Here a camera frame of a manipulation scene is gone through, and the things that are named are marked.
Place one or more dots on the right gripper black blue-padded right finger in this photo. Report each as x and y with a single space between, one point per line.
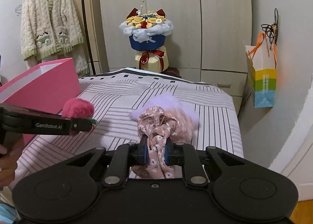
185 156

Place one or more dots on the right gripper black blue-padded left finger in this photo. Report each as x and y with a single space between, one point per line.
125 156

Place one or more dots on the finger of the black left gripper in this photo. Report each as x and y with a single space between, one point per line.
80 125

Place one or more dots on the pink fuzzy plush ball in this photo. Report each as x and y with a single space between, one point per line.
79 108

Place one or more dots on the pink floral cloth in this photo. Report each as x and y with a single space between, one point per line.
158 125

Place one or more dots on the pink cardboard shoe box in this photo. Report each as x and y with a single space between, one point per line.
45 87

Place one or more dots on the purple plush toy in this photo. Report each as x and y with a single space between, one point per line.
168 102

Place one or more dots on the person's left hand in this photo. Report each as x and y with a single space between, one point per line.
9 160

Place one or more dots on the striped white table cloth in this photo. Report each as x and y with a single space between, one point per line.
118 99

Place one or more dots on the cream knitted green-trim cardigan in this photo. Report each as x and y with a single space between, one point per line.
50 30

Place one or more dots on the black clothes rack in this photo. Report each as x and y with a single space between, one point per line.
84 18

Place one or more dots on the plush flower bouquet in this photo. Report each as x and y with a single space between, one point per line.
147 33

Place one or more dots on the colourful paper gift bag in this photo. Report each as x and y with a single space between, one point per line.
262 71

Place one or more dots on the beige wooden wardrobe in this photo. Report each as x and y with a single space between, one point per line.
206 44

